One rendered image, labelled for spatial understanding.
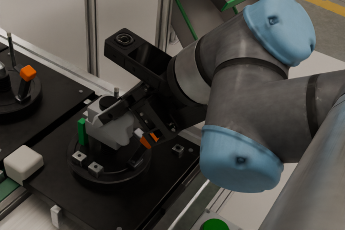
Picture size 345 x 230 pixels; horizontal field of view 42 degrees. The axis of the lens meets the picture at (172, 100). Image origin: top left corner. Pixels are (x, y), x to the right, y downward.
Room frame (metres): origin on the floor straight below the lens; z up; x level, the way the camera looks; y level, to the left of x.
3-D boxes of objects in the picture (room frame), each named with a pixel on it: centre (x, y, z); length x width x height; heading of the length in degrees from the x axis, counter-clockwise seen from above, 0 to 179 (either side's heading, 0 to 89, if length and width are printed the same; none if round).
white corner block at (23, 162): (0.48, 0.23, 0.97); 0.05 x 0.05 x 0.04; 61
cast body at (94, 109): (0.52, 0.10, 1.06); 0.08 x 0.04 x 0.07; 61
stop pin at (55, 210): (0.40, 0.16, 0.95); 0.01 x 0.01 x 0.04; 61
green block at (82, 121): (0.52, 0.14, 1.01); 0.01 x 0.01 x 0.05; 61
